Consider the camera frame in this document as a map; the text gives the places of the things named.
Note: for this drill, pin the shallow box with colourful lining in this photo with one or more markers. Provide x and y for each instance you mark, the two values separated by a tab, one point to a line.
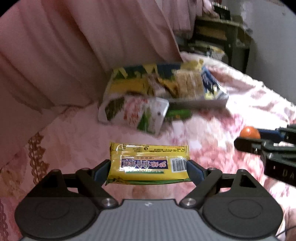
133	80

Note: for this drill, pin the pink hanging clothes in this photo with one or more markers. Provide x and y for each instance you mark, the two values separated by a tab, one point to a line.
181	14

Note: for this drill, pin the pink draped curtain sheet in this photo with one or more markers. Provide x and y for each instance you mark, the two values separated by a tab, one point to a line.
56	54

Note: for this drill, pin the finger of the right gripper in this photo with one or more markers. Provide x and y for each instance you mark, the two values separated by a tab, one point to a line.
248	145
269	134

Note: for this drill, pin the white vegetable snack pouch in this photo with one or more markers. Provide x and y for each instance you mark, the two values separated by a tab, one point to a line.
138	112

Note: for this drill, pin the small orange tangerine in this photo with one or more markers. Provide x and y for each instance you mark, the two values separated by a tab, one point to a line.
250	132

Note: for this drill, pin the black box on desk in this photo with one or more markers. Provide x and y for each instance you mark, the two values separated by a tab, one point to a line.
222	11

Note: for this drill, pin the dark wooden desk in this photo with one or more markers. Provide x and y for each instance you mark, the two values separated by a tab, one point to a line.
226	35

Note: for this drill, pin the floral pink bedspread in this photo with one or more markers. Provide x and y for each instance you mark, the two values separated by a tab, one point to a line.
76	139

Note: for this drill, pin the yellow green snack packet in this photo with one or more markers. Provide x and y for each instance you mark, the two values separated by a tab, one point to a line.
148	164

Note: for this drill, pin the dark blue powder sachet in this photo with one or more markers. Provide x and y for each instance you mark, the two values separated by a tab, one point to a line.
211	85

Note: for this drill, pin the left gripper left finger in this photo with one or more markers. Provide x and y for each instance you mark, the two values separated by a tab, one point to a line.
90	182

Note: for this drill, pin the puffed rice cake pack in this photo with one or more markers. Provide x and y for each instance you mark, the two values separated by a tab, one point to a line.
190	84

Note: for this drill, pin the clear cracker bar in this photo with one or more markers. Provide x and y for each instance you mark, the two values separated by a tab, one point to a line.
157	89

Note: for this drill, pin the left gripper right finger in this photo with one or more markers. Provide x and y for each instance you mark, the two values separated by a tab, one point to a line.
205	180

